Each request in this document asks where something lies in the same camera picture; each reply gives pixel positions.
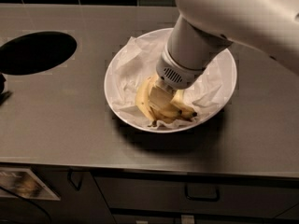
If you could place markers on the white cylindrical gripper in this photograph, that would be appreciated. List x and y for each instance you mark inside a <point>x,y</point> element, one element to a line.
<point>175,73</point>

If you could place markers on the yellow banana bunch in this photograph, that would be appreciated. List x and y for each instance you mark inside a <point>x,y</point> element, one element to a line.
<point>168,114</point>

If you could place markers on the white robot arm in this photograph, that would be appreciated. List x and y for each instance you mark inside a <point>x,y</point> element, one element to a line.
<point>206,27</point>

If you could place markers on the white bowl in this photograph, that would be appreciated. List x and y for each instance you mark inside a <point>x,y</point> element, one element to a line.
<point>124,87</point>

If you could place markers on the white crumpled paper liner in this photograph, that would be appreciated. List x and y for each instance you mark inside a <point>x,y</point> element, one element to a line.
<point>137,62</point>

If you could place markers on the grey drawer front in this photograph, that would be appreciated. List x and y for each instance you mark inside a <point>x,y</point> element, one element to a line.
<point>168,196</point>

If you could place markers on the grey cabinet door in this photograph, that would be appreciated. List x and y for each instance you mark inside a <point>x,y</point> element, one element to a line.
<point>41,194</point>

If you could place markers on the black round counter hole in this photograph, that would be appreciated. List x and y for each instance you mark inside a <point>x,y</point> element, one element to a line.
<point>36,52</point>

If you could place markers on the black object at left edge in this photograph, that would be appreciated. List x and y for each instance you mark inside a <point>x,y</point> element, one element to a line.
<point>4,95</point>

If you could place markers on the black drawer handle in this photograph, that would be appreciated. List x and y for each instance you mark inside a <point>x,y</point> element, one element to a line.
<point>201,193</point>

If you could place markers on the black cabinet door handle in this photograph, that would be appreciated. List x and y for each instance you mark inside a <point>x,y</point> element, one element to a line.
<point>75,179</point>

